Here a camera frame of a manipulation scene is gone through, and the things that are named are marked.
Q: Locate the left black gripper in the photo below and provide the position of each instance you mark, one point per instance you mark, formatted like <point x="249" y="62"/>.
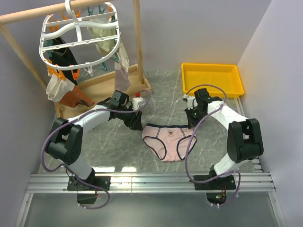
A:
<point x="137" y="119"/>

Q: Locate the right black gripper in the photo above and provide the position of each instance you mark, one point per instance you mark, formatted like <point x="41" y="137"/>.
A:
<point x="191" y="123"/>

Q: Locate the pink underwear navy trim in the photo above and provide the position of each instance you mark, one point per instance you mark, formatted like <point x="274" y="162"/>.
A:
<point x="168" y="143"/>

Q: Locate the orange clothes peg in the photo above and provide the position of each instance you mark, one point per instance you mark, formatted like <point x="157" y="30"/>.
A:
<point x="75" y="74"/>

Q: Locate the white clip hanger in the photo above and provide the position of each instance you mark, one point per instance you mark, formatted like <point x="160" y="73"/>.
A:
<point x="102" y="21"/>

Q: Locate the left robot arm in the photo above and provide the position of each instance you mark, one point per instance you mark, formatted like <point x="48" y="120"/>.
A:
<point x="64" y="142"/>

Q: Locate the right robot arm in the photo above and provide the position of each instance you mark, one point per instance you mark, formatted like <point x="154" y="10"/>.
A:
<point x="244" y="139"/>

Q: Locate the white beige underwear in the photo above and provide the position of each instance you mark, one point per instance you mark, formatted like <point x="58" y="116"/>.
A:
<point x="123" y="60"/>

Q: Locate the white cream underwear left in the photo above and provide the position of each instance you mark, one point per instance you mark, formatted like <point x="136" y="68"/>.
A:
<point x="57" y="88"/>

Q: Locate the black underwear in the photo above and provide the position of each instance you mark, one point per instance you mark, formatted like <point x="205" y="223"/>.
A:
<point x="64" y="57"/>

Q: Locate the yellow plastic tray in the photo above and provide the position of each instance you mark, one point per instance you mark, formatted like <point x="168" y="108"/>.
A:
<point x="224" y="76"/>

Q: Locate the teal clothes peg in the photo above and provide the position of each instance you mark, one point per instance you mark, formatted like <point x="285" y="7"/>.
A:
<point x="103" y="66"/>

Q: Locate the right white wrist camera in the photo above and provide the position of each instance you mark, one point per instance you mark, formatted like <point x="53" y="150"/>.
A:
<point x="190" y="100"/>

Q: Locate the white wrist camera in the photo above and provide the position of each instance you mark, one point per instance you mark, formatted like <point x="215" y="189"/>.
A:
<point x="190" y="100"/>
<point x="138" y="102"/>

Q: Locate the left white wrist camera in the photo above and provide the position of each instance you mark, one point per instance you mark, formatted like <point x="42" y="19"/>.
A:
<point x="138" y="102"/>

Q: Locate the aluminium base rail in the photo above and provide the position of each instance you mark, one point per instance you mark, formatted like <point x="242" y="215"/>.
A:
<point x="161" y="182"/>

